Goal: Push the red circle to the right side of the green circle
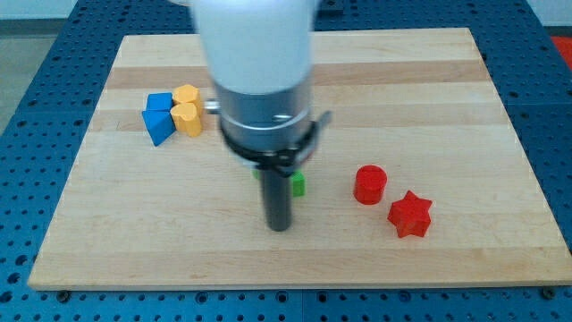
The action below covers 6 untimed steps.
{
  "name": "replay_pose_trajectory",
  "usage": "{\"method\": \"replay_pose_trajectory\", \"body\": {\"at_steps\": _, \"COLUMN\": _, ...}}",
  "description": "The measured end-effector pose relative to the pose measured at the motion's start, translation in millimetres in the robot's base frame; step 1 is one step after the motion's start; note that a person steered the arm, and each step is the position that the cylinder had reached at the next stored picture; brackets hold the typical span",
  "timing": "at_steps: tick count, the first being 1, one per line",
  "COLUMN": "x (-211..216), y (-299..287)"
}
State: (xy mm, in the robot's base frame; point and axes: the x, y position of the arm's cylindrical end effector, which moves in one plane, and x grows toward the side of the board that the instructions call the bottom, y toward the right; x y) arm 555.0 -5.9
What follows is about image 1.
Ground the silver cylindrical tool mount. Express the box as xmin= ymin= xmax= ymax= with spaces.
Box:
xmin=205 ymin=77 xmax=332 ymax=177

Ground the green block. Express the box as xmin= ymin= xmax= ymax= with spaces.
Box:
xmin=290 ymin=171 xmax=306 ymax=197

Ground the blue cube block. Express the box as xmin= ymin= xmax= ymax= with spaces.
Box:
xmin=146 ymin=92 xmax=172 ymax=111

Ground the blue triangle block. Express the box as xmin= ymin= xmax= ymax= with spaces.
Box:
xmin=142 ymin=110 xmax=176 ymax=146

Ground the yellow heart block front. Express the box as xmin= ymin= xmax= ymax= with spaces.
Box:
xmin=170 ymin=103 xmax=203 ymax=137

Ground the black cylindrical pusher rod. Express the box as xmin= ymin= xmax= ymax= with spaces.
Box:
xmin=259 ymin=170 xmax=292 ymax=232

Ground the wooden board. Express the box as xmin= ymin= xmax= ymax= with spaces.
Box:
xmin=28 ymin=28 xmax=571 ymax=291

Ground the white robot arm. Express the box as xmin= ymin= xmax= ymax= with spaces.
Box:
xmin=184 ymin=0 xmax=332 ymax=232

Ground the red cylinder block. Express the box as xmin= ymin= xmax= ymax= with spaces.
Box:
xmin=353 ymin=165 xmax=388 ymax=205

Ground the red star block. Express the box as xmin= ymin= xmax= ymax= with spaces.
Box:
xmin=387 ymin=191 xmax=433 ymax=238

